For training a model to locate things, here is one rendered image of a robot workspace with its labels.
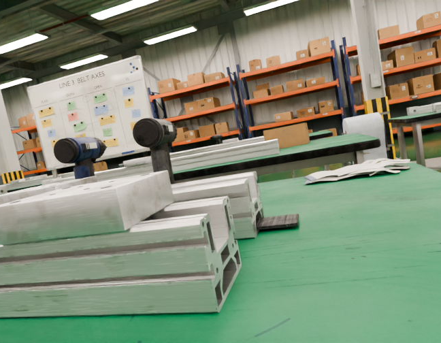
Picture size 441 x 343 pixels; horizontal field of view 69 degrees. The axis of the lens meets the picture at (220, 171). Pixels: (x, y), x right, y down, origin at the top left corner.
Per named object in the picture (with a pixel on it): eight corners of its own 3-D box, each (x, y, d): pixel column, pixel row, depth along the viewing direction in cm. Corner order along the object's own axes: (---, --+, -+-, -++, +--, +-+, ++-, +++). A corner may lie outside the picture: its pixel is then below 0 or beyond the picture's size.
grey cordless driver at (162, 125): (147, 228, 65) (124, 121, 63) (173, 206, 85) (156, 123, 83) (183, 222, 64) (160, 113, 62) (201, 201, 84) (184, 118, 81)
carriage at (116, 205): (0, 271, 34) (-16, 208, 33) (74, 235, 44) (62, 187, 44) (131, 260, 29) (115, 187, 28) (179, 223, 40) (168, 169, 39)
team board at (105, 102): (53, 252, 377) (11, 85, 358) (82, 237, 425) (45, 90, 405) (169, 240, 335) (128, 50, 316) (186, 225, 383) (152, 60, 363)
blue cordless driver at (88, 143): (68, 234, 74) (45, 141, 72) (108, 213, 94) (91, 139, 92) (98, 229, 73) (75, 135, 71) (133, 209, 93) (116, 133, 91)
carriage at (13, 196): (-6, 233, 59) (-15, 197, 59) (42, 216, 70) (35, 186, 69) (64, 224, 54) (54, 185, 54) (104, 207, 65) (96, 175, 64)
